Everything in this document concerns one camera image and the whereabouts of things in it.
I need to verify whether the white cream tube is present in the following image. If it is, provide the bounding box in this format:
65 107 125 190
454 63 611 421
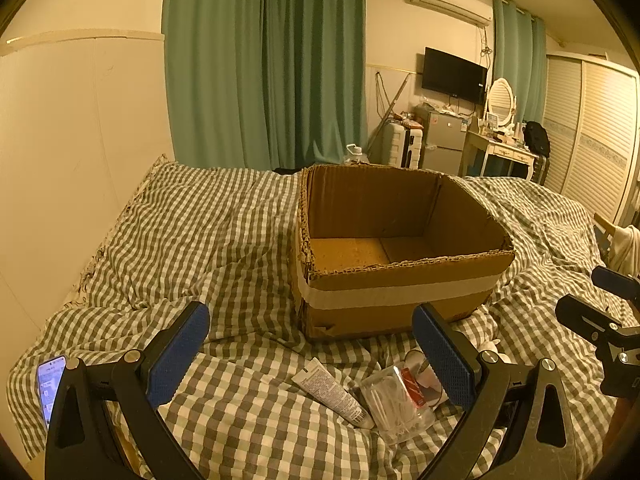
292 359 374 429

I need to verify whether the white plastic bottle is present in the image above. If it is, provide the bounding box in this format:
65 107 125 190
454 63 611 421
477 339 512 364

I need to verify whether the white tape roll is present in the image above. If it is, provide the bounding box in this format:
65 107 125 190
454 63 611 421
405 348 448 408

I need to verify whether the smartphone with lit screen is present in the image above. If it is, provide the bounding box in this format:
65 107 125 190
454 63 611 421
36 356 66 429

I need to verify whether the black bag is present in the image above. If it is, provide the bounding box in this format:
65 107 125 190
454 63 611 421
524 122 551 157

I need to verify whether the white louvered wardrobe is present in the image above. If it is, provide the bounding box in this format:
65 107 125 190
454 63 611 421
542 53 639 223

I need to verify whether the white dressing table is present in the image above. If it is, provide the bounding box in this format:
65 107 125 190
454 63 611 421
459 131 538 181

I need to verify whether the brown cardboard box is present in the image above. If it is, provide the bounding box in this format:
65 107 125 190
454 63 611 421
290 164 515 341

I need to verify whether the silver mini fridge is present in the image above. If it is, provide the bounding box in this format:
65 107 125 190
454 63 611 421
414 104 466 176

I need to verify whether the white oval vanity mirror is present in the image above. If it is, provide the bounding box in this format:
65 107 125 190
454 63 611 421
485 77 516 128

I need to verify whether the white suitcase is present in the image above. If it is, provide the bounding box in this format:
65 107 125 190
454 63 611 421
381 119 423 169

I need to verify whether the grey checkered bed sheet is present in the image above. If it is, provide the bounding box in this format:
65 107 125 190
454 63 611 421
6 160 636 479

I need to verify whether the clear water jug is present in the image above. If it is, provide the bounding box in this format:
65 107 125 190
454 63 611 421
343 143 369 165

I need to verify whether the small green curtain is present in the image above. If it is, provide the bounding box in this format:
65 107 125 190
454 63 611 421
492 0 547 122

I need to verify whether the white air conditioner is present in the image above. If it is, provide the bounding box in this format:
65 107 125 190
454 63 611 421
410 0 492 27

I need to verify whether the large green curtain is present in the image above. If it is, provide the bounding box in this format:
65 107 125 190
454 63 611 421
162 0 367 170

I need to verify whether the black wall television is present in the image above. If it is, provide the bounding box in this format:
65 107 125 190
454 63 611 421
421 48 488 105

